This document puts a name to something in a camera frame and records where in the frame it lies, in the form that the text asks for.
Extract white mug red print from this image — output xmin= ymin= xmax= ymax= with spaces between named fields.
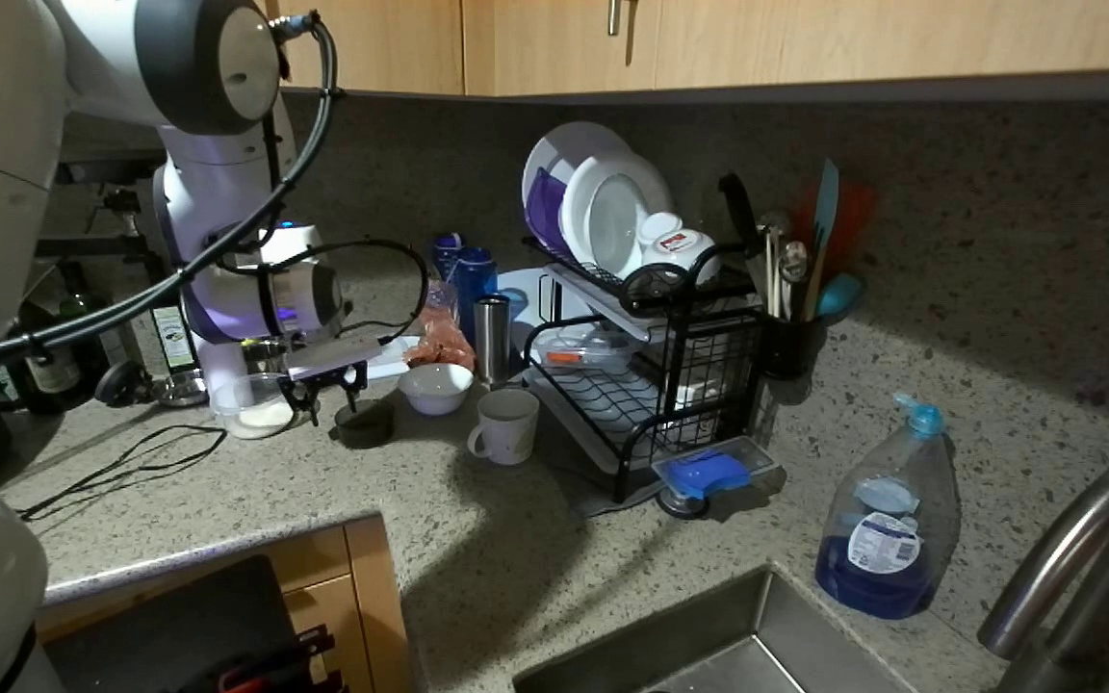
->
xmin=628 ymin=209 xmax=721 ymax=279

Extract stainless steel sink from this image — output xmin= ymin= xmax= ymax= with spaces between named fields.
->
xmin=511 ymin=558 xmax=926 ymax=693

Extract metal serving utensil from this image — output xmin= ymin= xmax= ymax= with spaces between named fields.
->
xmin=748 ymin=211 xmax=817 ymax=322

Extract thin black cord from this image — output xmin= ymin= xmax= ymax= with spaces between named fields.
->
xmin=13 ymin=418 xmax=230 ymax=532

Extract teal spoon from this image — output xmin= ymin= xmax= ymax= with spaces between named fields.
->
xmin=812 ymin=269 xmax=867 ymax=327

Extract teal spatula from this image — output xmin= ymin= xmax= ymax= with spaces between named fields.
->
xmin=796 ymin=152 xmax=842 ymax=322

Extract purple plate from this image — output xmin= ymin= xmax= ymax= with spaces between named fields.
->
xmin=525 ymin=169 xmax=586 ymax=269

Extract dark round dish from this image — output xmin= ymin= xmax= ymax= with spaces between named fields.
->
xmin=618 ymin=260 xmax=712 ymax=314

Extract steel kitchen faucet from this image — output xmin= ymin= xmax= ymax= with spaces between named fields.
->
xmin=970 ymin=440 xmax=1109 ymax=693

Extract black robot cart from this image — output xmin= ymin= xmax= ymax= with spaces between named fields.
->
xmin=44 ymin=550 xmax=348 ymax=693

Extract round tan coaster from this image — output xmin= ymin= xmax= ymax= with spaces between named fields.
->
xmin=210 ymin=390 xmax=323 ymax=441

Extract clear plastic cup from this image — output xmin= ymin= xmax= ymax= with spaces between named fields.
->
xmin=223 ymin=381 xmax=300 ymax=440

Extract wooden lower cabinet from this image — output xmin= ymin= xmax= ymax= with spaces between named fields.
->
xmin=30 ymin=511 xmax=429 ymax=693

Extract dark bottle white label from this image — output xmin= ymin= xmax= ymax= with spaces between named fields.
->
xmin=146 ymin=301 xmax=210 ymax=390

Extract black wire dish rack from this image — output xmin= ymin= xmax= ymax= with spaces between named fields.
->
xmin=518 ymin=230 xmax=772 ymax=509

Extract black camera on tripod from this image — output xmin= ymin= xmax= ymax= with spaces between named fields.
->
xmin=30 ymin=178 xmax=161 ymax=266

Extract wooden upper cabinets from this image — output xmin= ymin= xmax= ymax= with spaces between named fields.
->
xmin=261 ymin=0 xmax=1109 ymax=101

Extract large white plate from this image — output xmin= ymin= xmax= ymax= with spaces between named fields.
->
xmin=518 ymin=120 xmax=678 ymax=279

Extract black spatula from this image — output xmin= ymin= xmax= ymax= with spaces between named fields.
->
xmin=712 ymin=169 xmax=765 ymax=260

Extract white blue plastic tub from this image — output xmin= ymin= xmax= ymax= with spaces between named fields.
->
xmin=493 ymin=260 xmax=561 ymax=356

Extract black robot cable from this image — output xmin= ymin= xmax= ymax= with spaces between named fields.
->
xmin=0 ymin=7 xmax=436 ymax=378

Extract stainless steel tumbler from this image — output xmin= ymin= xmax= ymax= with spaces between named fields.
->
xmin=472 ymin=291 xmax=518 ymax=390

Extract blue dish soap bottle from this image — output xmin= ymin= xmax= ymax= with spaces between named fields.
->
xmin=812 ymin=390 xmax=964 ymax=619

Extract red spatula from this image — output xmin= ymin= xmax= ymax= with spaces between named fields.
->
xmin=826 ymin=178 xmax=877 ymax=279

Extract white dinner plate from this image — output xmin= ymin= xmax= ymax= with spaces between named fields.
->
xmin=559 ymin=152 xmax=653 ymax=279

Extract black utensil holder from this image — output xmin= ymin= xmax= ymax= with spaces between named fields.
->
xmin=764 ymin=309 xmax=834 ymax=383

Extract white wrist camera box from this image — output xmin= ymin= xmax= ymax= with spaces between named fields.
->
xmin=282 ymin=318 xmax=407 ymax=383

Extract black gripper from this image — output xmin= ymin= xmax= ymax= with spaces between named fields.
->
xmin=275 ymin=356 xmax=379 ymax=429

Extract translucent plastic food container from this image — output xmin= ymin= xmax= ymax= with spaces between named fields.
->
xmin=532 ymin=314 xmax=614 ymax=378

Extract blue water bottle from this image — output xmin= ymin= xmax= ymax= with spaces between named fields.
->
xmin=429 ymin=225 xmax=506 ymax=347

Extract red handled clamp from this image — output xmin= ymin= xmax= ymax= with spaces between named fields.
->
xmin=214 ymin=623 xmax=339 ymax=680

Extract blue sponge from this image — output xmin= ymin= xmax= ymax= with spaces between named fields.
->
xmin=662 ymin=446 xmax=754 ymax=501

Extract white cloth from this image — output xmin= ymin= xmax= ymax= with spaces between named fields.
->
xmin=366 ymin=332 xmax=425 ymax=383

